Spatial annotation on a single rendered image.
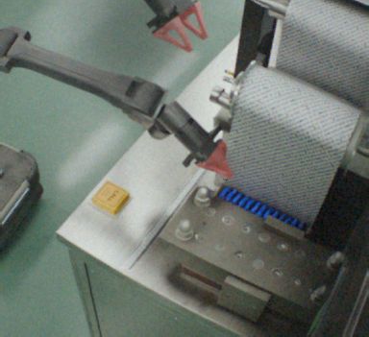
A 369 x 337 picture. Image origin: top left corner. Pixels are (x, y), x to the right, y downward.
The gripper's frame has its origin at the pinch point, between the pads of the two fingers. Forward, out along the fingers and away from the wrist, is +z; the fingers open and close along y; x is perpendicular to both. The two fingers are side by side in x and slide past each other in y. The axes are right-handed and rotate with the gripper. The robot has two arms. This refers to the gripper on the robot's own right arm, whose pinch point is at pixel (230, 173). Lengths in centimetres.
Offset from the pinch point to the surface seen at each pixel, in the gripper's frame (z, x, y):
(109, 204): -12.9, -24.6, 12.5
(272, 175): 5.0, 9.6, 0.2
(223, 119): -9.0, 2.6, -7.4
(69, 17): -107, -188, -157
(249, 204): 7.2, 1.1, 3.0
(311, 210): 17.0, 11.2, 0.2
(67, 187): -22, -138, -38
